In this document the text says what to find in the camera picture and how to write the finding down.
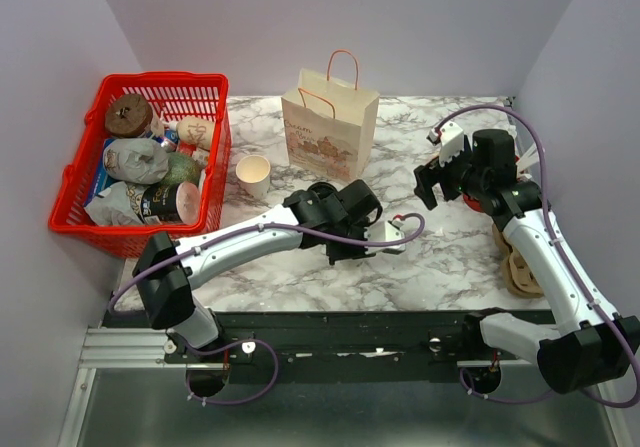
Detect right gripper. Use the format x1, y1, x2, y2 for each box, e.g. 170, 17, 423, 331
413, 137, 488, 209

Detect black coffee cup lid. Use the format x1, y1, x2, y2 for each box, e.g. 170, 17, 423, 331
307, 181, 338, 198

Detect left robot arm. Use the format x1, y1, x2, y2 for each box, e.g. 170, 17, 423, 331
133, 179, 383, 362

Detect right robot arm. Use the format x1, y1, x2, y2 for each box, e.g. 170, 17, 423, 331
414, 123, 639, 394

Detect paper takeout bag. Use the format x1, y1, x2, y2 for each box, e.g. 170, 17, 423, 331
281, 49, 380, 183

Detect red straw cup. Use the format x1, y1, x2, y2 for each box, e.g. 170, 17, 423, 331
463, 194, 499, 216

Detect white wrapped straws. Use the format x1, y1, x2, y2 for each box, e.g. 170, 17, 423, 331
516, 144, 539, 177

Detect cardboard cup carrier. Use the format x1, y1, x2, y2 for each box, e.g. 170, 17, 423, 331
492, 224, 544, 299

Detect black food cup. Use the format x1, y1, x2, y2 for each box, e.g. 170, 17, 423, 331
139, 182, 201, 225

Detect green avocado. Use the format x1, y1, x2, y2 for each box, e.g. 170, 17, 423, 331
160, 152, 202, 186

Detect beige printed bottle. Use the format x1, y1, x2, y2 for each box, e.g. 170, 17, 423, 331
165, 116, 216, 151

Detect red plastic basket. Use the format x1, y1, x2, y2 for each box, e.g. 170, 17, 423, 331
48, 71, 232, 258

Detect grey crumpled bag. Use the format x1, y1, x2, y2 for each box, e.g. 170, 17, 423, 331
102, 138, 169, 185

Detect silver snack bag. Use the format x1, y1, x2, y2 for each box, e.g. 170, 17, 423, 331
85, 181, 147, 226

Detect blue flat package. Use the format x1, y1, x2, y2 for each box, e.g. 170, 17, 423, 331
83, 138, 116, 207

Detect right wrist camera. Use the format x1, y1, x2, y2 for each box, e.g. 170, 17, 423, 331
427, 121, 466, 167

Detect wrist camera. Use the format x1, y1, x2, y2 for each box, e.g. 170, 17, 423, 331
365, 220, 406, 255
427, 121, 466, 167

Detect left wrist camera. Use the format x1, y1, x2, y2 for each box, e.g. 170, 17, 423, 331
365, 220, 406, 255

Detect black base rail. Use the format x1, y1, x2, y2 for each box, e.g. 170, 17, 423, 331
99, 309, 556, 386

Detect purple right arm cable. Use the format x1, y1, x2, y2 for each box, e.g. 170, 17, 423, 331
434, 104, 640, 409

